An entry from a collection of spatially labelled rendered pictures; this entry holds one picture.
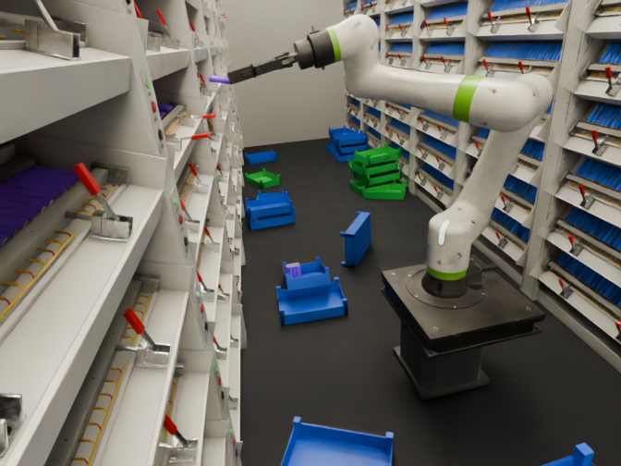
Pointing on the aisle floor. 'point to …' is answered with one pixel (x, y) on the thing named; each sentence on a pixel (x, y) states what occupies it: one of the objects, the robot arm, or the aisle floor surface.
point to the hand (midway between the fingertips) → (240, 75)
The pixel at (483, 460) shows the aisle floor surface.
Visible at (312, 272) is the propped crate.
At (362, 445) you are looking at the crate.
